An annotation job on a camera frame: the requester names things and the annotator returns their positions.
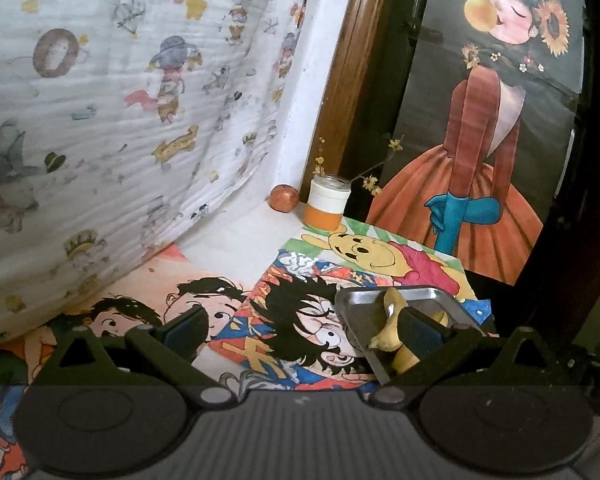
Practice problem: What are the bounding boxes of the stickered banana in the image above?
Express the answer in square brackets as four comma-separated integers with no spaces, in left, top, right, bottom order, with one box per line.
[391,310,449,374]

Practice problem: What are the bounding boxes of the spotted banana front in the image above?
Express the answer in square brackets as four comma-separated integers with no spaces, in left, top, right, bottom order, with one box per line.
[367,287,408,352]

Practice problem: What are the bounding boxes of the two boys cartoon poster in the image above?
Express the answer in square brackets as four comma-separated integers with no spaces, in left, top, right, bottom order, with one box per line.
[0,244,247,479]

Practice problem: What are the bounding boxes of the metal baking tray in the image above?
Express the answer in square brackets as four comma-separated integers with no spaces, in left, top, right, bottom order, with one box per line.
[335,286,486,385]

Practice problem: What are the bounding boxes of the winnie the pooh drawing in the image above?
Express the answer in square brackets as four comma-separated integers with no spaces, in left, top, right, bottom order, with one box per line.
[279,218,477,302]

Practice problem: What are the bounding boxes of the colourful anime comic poster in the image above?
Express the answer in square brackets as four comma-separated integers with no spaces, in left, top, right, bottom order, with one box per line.
[206,249,496,394]

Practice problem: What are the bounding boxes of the dried yellow flower sprig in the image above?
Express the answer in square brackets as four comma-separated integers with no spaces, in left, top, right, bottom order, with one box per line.
[312,134,406,198]

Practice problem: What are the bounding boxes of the white orange jar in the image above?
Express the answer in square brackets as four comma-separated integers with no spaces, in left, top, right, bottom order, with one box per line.
[303,174,351,232]

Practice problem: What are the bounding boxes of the white cartoon-print cloth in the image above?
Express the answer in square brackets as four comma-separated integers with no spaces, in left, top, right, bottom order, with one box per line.
[0,0,306,343]

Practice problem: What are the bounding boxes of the girl orange dress poster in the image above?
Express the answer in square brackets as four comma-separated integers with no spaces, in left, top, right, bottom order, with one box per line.
[366,0,584,284]

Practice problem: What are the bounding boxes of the brown wooden door frame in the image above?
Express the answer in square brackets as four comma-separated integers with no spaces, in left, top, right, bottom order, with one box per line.
[300,0,386,200]

